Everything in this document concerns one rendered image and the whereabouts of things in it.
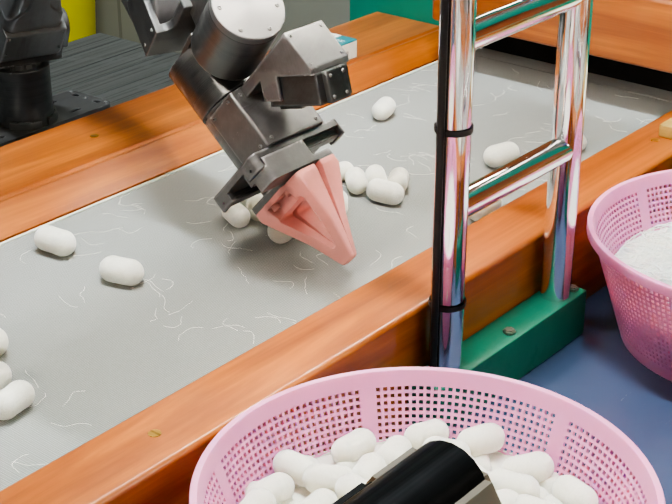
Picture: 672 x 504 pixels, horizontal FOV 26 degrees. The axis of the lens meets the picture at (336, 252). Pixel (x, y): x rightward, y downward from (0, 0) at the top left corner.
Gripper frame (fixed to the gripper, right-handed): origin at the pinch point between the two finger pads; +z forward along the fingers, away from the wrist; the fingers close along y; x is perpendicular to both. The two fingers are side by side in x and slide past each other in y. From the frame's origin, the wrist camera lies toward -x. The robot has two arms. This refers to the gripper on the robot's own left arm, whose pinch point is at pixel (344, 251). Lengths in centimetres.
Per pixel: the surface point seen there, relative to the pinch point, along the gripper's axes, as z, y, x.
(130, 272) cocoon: -7.9, -12.3, 7.3
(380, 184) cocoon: -4.5, 12.4, 4.0
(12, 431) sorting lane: -0.5, -30.8, 2.8
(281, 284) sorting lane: -0.7, -4.4, 3.1
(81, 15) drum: -122, 153, 178
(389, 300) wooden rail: 5.9, -5.1, -5.9
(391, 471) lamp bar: 16, -63, -61
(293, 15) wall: -89, 182, 148
